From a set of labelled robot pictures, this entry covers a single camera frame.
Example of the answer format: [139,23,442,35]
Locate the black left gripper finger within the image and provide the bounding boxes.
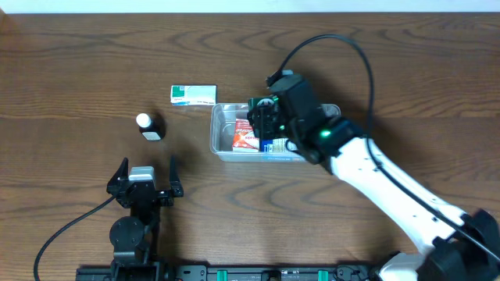
[169,156,184,197]
[107,158,129,194]

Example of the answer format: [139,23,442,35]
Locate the blue white medicine box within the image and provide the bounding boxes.
[259,137,298,153]

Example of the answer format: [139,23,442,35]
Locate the red white medicine box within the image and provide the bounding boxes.
[232,119,259,152]

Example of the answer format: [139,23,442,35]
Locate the dark green round-label box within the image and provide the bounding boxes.
[248,97,275,111]

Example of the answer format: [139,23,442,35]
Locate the white green toothpaste box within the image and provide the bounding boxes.
[170,85,217,106]

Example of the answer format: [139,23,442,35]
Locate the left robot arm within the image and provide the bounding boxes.
[106,157,184,280]

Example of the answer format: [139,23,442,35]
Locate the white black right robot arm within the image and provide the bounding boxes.
[247,98,499,280]

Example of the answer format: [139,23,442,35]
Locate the clear plastic container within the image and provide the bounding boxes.
[209,101,345,163]

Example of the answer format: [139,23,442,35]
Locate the dark brown medicine bottle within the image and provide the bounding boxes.
[135,113,165,141]

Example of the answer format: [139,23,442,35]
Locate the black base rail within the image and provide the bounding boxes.
[75,265,380,281]

